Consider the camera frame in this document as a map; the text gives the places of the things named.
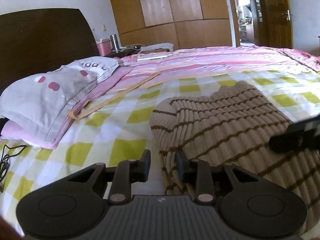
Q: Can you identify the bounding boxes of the dark nightstand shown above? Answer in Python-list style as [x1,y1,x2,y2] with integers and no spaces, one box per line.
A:
[105,45,141,59]

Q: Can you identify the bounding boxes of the green white checkered sheet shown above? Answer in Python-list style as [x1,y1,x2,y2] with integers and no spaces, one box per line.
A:
[1,69,319,239]

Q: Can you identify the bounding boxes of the pink storage box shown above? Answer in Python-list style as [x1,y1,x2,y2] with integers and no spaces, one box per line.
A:
[96,38,112,56]

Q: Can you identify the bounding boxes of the grey pillow with pink dots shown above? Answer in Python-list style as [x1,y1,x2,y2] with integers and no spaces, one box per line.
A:
[1,56,120,142]

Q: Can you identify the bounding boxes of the brown wooden door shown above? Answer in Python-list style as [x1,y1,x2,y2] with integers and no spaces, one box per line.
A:
[260,0,293,49]

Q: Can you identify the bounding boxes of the steel thermos cup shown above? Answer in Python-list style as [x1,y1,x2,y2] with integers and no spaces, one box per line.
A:
[110,34,120,53]

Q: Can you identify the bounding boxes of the pink striped bedspread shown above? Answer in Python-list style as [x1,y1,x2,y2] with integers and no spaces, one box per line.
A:
[55,46,319,150]

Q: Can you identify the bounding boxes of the grey cloth on nightstand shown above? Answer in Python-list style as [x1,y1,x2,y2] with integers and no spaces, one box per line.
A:
[138,42,174,54]

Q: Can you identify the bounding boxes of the beige brown-striped knit sweater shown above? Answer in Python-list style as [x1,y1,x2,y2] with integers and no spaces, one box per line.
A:
[149,81,319,232]

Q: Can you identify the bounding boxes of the white book on bed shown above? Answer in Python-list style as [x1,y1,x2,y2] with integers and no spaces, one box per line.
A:
[137,52,173,61]

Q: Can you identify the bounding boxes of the black cable on bed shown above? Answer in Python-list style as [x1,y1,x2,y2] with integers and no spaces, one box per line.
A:
[0,143,28,193]

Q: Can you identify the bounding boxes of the pink floral quilt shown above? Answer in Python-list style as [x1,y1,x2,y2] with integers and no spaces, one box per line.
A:
[278,48,320,73]

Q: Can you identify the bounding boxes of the dark wooden headboard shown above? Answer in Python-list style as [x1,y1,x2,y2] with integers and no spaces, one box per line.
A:
[1,8,99,91]

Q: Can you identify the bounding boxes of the wooden wardrobe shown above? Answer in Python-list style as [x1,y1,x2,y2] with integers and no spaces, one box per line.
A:
[111,0,233,49]

